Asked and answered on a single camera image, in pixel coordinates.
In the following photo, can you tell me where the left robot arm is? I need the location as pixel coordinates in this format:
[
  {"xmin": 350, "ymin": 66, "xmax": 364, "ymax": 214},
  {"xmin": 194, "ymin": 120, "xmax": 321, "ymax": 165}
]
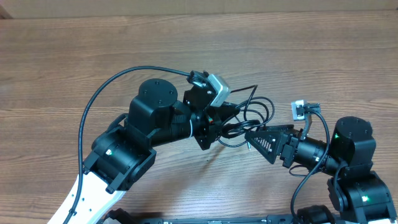
[{"xmin": 49, "ymin": 75, "xmax": 235, "ymax": 223}]

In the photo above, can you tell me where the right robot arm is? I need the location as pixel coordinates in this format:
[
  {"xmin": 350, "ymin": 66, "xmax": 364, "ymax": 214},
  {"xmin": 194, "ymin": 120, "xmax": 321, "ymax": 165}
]
[{"xmin": 245, "ymin": 116, "xmax": 397, "ymax": 223}]

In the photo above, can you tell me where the black cable bundle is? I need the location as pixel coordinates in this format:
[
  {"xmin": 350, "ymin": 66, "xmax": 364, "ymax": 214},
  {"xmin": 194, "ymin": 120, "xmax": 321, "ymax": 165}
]
[{"xmin": 216, "ymin": 83, "xmax": 276, "ymax": 151}]

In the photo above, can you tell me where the camera cable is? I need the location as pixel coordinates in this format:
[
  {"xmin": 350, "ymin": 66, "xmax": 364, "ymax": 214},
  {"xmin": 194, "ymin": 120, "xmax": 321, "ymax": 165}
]
[
  {"xmin": 290, "ymin": 110, "xmax": 331, "ymax": 224},
  {"xmin": 62, "ymin": 65, "xmax": 203, "ymax": 224}
]

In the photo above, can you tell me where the left camera cable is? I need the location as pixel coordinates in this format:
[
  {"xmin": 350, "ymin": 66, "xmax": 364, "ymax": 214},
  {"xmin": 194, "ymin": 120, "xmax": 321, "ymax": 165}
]
[{"xmin": 62, "ymin": 65, "xmax": 203, "ymax": 224}]

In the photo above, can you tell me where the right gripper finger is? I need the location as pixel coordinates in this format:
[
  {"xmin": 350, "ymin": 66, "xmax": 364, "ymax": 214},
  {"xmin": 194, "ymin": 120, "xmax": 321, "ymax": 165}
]
[
  {"xmin": 259, "ymin": 124, "xmax": 294, "ymax": 133},
  {"xmin": 244, "ymin": 131, "xmax": 284, "ymax": 164}
]

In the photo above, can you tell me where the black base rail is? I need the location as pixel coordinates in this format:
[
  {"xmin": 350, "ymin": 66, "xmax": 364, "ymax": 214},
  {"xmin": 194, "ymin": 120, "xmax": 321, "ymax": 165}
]
[{"xmin": 99, "ymin": 208, "xmax": 340, "ymax": 224}]

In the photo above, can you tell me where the right camera cable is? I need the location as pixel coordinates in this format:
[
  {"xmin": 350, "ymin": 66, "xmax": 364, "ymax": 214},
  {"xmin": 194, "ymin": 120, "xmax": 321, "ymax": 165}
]
[{"xmin": 290, "ymin": 110, "xmax": 331, "ymax": 224}]

